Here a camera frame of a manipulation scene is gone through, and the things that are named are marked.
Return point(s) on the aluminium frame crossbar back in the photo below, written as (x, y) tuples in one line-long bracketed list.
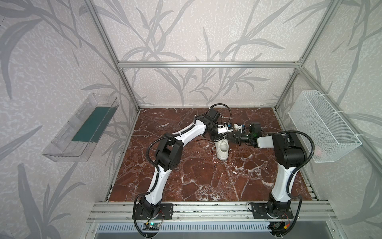
[(208, 64)]

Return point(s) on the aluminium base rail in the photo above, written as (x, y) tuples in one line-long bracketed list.
[(203, 211)]

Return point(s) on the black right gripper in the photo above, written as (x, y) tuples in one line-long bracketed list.
[(238, 137)]

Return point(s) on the right circuit board with wires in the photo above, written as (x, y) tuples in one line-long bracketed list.
[(279, 226)]

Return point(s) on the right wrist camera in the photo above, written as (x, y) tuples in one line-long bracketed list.
[(254, 127)]

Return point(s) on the left green circuit board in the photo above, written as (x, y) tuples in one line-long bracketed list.
[(151, 226)]

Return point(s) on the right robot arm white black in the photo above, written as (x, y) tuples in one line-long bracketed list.
[(293, 149)]

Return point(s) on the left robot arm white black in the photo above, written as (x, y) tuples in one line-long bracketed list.
[(165, 155)]

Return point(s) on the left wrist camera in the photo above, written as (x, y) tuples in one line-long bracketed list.
[(221, 129)]

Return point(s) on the white sneaker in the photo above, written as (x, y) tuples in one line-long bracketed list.
[(222, 149)]

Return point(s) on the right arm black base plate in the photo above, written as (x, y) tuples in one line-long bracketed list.
[(270, 210)]

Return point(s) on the aluminium frame post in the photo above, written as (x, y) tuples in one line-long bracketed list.
[(326, 19), (96, 19)]

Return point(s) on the clear plastic wall bin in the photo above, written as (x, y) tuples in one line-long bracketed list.
[(78, 138)]

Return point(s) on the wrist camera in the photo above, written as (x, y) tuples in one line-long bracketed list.
[(221, 129), (254, 127)]

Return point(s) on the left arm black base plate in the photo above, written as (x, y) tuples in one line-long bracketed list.
[(164, 210)]

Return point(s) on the aluminium frame post back left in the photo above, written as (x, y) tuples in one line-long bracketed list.
[(96, 19)]

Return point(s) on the black shoelace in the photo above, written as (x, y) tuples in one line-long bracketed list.
[(209, 139)]

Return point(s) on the aluminium frame post back right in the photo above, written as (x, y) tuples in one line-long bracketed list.
[(326, 19)]

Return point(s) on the white wire mesh basket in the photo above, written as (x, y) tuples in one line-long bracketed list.
[(315, 116)]

